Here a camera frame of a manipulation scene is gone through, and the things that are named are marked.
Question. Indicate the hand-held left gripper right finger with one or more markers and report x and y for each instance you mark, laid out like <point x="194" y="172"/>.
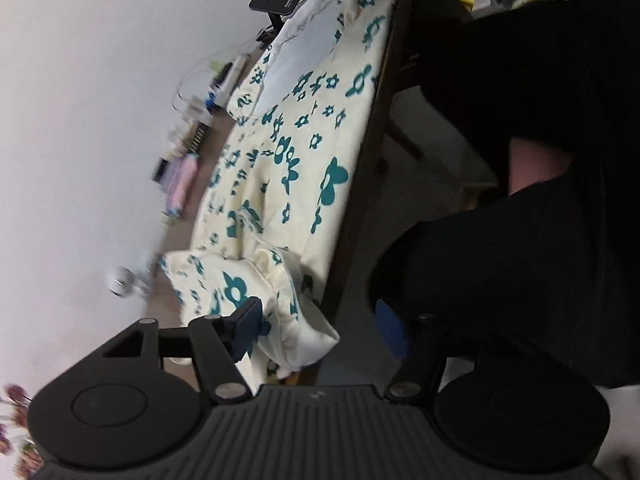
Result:
<point x="392" y="327"/>

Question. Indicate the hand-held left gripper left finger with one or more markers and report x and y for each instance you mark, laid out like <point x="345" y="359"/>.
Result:
<point x="247" y="330"/>

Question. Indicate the pink blue mesh garment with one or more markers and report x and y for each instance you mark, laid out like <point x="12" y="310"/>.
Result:
<point x="182" y="182"/>

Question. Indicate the cream teal-flower garment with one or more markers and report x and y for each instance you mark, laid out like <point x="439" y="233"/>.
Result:
<point x="300" y="160"/>

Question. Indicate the white astronaut figurine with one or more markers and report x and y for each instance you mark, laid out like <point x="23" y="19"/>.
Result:
<point x="122" y="282"/>

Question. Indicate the person's legs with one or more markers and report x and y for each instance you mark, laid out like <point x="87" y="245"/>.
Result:
<point x="525" y="285"/>

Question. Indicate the grey metal tin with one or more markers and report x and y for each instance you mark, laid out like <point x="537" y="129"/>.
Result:
<point x="162" y="172"/>

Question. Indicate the dark green tissue box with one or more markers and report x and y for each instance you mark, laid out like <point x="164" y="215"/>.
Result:
<point x="197" y="137"/>

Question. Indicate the dried rose bouquet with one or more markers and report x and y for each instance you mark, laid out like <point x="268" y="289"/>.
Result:
<point x="15" y="425"/>

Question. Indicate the white power strip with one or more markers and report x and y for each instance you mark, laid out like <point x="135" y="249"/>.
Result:
<point x="232" y="72"/>

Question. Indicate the black phone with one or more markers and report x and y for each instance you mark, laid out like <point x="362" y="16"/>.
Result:
<point x="275" y="0"/>

